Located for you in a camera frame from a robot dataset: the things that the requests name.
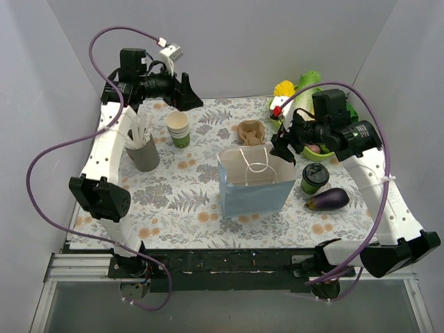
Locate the grey straw holder cup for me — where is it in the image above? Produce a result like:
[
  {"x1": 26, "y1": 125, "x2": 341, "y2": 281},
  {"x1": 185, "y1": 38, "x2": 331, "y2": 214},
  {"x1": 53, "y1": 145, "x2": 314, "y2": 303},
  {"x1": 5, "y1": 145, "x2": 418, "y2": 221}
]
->
[{"x1": 125, "y1": 135, "x2": 160, "y2": 172}]

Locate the stack of paper cups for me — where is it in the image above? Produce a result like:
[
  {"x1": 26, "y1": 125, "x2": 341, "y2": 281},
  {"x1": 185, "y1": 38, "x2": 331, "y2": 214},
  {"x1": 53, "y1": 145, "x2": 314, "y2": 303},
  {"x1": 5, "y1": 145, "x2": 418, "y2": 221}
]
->
[{"x1": 166, "y1": 111, "x2": 190, "y2": 148}]

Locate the green toy napa cabbage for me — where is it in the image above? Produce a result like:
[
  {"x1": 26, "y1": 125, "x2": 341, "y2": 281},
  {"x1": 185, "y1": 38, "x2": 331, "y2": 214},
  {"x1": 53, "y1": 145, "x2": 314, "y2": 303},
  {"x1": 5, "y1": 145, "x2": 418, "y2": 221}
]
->
[{"x1": 293, "y1": 71, "x2": 322, "y2": 114}]

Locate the green paper coffee cup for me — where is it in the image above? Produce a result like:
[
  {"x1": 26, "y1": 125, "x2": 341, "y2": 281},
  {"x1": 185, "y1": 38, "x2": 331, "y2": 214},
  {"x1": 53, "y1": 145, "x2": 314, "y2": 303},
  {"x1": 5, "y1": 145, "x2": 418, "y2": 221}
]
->
[{"x1": 300, "y1": 163, "x2": 330, "y2": 194}]

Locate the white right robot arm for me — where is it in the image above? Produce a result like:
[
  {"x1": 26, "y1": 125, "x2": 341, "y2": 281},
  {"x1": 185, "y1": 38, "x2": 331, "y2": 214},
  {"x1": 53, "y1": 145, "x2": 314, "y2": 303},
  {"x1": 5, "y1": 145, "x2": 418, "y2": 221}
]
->
[{"x1": 270, "y1": 87, "x2": 441, "y2": 283}]

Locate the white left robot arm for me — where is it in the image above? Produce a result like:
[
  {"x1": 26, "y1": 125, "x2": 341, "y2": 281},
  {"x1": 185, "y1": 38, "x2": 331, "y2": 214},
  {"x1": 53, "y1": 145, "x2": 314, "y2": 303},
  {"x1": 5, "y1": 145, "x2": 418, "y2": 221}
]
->
[{"x1": 69, "y1": 44, "x2": 203, "y2": 278}]

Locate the red toy onion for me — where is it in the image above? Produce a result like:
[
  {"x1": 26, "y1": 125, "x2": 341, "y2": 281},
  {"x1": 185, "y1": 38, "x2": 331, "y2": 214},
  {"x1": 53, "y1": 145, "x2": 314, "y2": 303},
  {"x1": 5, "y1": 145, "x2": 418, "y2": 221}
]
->
[{"x1": 307, "y1": 144, "x2": 321, "y2": 154}]

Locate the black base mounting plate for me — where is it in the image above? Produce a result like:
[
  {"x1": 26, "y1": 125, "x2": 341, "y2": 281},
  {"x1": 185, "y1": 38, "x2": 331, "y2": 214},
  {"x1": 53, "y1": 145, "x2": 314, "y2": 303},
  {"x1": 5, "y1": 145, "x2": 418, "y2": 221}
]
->
[{"x1": 108, "y1": 248, "x2": 358, "y2": 292}]

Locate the floral patterned table mat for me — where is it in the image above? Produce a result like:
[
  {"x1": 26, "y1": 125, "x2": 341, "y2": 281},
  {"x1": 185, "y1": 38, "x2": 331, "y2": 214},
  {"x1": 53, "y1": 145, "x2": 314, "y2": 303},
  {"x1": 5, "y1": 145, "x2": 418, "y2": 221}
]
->
[{"x1": 67, "y1": 96, "x2": 389, "y2": 250}]

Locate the brown pulp cup carrier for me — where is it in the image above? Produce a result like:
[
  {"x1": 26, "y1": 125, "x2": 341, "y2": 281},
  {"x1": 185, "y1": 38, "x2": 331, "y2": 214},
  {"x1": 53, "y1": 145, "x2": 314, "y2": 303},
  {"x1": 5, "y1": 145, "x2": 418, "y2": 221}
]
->
[{"x1": 237, "y1": 120, "x2": 265, "y2": 146}]

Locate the yellow toy cabbage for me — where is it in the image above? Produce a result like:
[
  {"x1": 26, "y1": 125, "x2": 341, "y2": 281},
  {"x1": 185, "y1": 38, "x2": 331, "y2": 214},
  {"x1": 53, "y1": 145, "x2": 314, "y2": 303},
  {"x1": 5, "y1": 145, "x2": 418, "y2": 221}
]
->
[{"x1": 273, "y1": 80, "x2": 297, "y2": 97}]

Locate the purple toy eggplant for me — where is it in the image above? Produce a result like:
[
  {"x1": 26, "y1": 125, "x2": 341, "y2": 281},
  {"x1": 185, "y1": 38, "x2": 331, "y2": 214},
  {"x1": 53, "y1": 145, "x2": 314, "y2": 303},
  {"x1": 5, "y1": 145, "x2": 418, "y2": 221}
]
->
[{"x1": 305, "y1": 188, "x2": 350, "y2": 211}]

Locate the green plastic basket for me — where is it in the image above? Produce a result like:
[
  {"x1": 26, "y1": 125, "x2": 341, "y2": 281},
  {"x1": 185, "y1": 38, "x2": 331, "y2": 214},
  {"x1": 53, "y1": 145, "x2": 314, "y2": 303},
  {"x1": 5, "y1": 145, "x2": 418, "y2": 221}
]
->
[{"x1": 267, "y1": 96, "x2": 359, "y2": 162}]

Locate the white paper carry bag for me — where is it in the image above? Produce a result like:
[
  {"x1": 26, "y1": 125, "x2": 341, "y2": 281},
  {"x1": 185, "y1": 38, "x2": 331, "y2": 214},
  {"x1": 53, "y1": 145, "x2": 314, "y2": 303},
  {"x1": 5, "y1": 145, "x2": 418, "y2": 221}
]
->
[{"x1": 217, "y1": 144, "x2": 296, "y2": 218}]

